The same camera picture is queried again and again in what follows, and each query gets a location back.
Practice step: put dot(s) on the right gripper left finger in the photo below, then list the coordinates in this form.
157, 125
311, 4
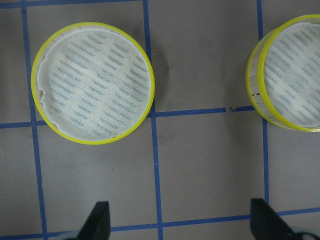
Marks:
98, 224

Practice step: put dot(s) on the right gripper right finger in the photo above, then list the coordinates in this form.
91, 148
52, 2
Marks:
266, 224

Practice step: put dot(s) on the yellow bamboo steamer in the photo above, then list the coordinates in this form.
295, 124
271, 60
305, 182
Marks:
282, 75
92, 83

